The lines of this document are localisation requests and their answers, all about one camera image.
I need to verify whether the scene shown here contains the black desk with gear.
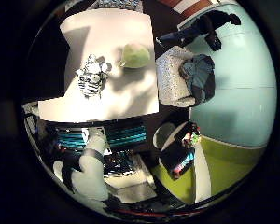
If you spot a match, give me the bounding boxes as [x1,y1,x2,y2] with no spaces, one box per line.
[160,121,202,181]

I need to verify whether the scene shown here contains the blue and dark clothes pile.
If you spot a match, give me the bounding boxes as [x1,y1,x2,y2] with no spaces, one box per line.
[178,53,217,105]

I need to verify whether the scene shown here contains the round pale stool seat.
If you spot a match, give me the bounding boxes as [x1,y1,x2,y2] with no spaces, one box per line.
[152,121,179,151]

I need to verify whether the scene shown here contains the blue patterned cloth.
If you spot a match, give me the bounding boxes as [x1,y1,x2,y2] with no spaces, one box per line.
[97,0,144,12]

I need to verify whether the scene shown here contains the speckled grey armchair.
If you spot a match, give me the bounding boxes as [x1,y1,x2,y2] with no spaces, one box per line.
[155,46,197,108]

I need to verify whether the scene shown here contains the zebra striped plush toy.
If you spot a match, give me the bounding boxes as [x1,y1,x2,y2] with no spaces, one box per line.
[75,53,112,99]

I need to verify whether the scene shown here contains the person in dark clothes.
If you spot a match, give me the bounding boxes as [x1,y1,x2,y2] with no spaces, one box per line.
[158,9,243,52]

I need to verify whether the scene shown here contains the cyan striped storage crate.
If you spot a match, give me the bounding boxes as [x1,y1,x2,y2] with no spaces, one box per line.
[57,124,147,150]

